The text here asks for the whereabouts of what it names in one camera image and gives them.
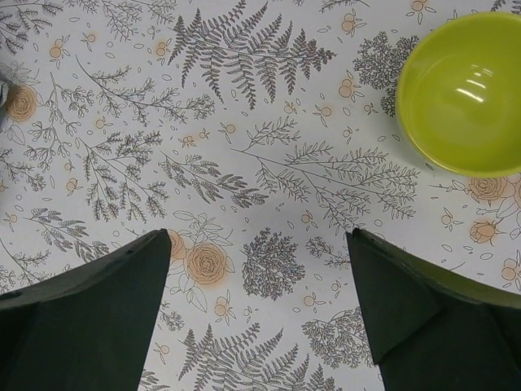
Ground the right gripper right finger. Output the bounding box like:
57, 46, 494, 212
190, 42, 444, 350
347, 229, 520, 390

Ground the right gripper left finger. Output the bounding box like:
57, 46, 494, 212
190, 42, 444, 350
1, 230, 171, 390

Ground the grey cloth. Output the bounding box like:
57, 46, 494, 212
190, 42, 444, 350
1, 61, 18, 132

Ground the green bowl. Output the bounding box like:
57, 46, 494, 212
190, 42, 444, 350
396, 11, 520, 178

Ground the floral table mat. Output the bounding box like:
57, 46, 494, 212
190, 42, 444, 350
1, 1, 520, 390

